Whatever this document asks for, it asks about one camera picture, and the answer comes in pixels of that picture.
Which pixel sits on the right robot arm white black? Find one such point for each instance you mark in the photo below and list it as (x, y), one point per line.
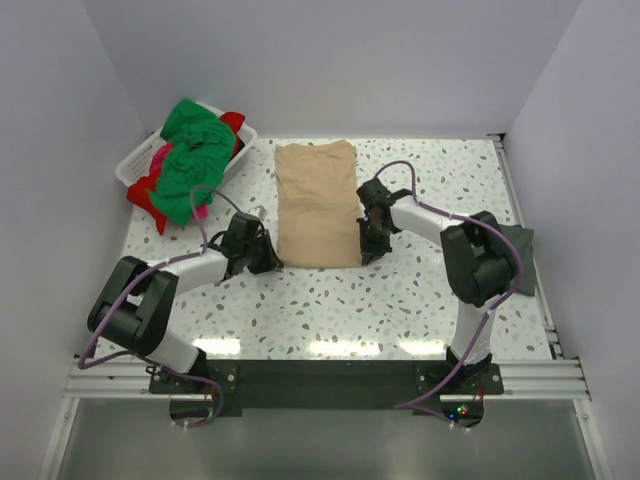
(483, 267)

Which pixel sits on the white plastic laundry basket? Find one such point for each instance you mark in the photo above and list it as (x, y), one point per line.
(137, 163)

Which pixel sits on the beige t shirt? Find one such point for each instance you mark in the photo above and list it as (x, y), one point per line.
(317, 205)

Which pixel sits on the aluminium frame rail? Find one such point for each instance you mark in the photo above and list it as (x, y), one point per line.
(406, 379)

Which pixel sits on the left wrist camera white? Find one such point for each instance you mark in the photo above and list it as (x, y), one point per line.
(259, 211)

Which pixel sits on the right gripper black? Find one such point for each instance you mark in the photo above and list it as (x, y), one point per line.
(370, 250)

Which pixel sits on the red t shirt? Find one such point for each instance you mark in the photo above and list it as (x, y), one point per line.
(139, 193)

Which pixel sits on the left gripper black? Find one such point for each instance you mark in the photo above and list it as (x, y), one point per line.
(270, 260)

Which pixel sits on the folded dark grey t shirt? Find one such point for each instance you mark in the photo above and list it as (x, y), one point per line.
(522, 239)

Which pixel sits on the green t shirt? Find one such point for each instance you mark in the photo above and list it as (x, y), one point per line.
(202, 147)

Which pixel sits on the pink garment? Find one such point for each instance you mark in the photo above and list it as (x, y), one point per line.
(156, 167)

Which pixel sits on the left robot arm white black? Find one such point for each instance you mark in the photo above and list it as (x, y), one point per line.
(134, 307)

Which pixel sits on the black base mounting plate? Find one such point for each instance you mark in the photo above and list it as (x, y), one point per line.
(215, 402)

